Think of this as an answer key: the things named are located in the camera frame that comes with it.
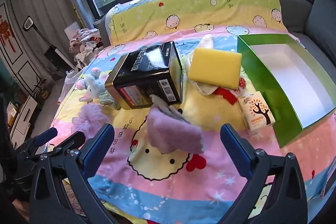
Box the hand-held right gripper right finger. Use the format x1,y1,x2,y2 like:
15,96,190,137
220,124,307,224

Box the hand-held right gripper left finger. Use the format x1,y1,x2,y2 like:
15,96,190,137
29,124,124,224

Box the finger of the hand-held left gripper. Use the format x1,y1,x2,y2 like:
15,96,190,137
49,132,87,161
16,127,58,159

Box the purple mesh bath pouf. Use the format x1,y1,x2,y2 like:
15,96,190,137
71,103,108,132

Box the white tree-print tissue pack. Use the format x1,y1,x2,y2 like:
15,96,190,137
238,91,276,135

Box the plush rabbit toy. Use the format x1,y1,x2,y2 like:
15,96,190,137
76,67,111,102

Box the purple cloth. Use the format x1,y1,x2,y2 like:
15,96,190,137
146,106,205,155

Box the green cardboard box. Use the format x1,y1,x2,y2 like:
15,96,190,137
237,34,336,149

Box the yellow and green sponge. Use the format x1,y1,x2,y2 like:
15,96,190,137
188,47,242,89

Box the white cabinet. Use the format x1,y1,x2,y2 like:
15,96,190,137
5,94,40,146

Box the green knit cloth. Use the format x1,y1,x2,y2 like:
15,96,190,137
98,90,122,110

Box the red cloth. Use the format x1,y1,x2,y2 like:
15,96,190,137
213,77,247,105

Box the white plastic bag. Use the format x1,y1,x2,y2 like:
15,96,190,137
58,70,84,104

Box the grey cloth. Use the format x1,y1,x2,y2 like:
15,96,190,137
150,94,192,125

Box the gold metal tin box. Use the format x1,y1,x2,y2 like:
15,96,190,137
104,41,183,110

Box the pile of clothes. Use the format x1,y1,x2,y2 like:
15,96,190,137
69,28,105,68

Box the cartoon printed blanket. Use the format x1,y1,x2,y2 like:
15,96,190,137
46,0,336,224

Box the red knot wall decoration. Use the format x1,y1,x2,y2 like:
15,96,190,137
0,14,15,52

